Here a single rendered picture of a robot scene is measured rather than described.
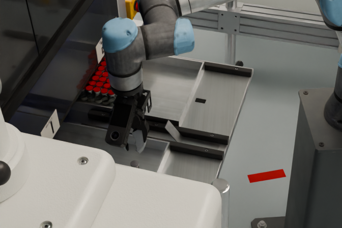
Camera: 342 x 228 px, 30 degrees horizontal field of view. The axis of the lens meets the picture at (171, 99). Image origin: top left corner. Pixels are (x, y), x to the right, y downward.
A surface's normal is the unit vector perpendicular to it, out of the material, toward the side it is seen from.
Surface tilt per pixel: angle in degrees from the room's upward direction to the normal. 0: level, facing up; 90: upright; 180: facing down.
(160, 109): 0
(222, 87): 0
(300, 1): 90
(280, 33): 90
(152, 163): 0
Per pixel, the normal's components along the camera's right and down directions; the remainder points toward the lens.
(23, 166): 0.97, 0.13
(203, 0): 0.19, 0.59
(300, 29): -0.30, 0.65
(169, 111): -0.04, -0.73
